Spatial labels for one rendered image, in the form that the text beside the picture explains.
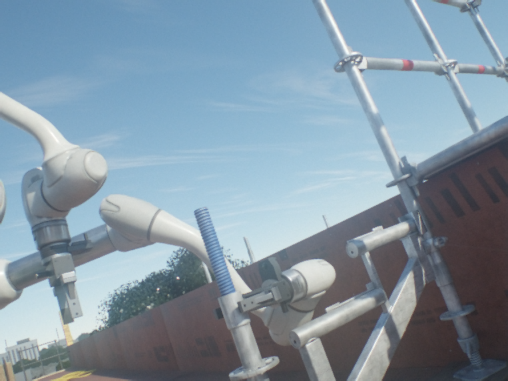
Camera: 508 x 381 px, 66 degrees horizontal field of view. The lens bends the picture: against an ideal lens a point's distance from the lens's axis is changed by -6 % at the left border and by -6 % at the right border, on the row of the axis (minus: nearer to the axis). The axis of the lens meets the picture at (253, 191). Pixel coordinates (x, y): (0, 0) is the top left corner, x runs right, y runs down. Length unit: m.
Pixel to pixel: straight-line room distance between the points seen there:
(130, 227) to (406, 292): 0.86
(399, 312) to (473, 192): 0.50
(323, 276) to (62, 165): 0.73
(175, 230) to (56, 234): 0.32
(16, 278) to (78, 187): 0.62
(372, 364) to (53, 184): 0.94
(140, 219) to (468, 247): 1.11
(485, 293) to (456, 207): 0.32
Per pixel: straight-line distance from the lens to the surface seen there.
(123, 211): 1.23
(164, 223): 1.20
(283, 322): 1.24
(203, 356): 3.82
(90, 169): 0.97
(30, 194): 1.12
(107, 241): 1.41
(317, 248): 2.10
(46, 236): 1.10
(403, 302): 1.35
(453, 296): 1.55
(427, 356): 1.88
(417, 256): 1.45
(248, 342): 0.99
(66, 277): 1.02
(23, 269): 1.52
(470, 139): 1.38
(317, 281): 1.16
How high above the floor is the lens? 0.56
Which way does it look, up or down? 12 degrees up
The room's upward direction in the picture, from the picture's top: 20 degrees counter-clockwise
